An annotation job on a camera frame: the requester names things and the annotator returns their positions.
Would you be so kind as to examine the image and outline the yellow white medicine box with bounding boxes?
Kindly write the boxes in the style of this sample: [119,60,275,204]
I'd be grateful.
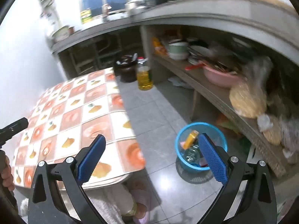
[181,130,199,150]

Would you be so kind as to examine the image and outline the blue trash basket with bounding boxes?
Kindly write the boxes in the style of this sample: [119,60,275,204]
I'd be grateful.
[175,122,228,173]

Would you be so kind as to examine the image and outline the grey kitchen counter shelf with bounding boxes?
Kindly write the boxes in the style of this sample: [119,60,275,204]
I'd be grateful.
[51,0,298,178]

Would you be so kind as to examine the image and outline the left hand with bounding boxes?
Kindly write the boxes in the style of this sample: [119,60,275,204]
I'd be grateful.
[1,156,15,192]

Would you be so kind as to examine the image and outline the bag of yellow grain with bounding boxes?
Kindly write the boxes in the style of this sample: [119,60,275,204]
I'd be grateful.
[229,56,273,119]

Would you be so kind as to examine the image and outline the pink plastic basin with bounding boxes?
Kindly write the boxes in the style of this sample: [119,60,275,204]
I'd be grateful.
[203,66,242,88]

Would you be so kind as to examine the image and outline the dark ceramic jar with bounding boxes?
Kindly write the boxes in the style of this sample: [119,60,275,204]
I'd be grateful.
[115,53,138,83]

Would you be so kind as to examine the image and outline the cooking oil bottle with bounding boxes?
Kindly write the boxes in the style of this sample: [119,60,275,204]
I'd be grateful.
[136,57,153,91]

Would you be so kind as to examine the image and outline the white plates stack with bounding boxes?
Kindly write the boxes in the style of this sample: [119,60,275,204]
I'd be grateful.
[187,46,213,64]

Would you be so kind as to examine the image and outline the green white stacked bowls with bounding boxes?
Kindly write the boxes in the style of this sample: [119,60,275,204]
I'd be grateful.
[168,40,189,61]

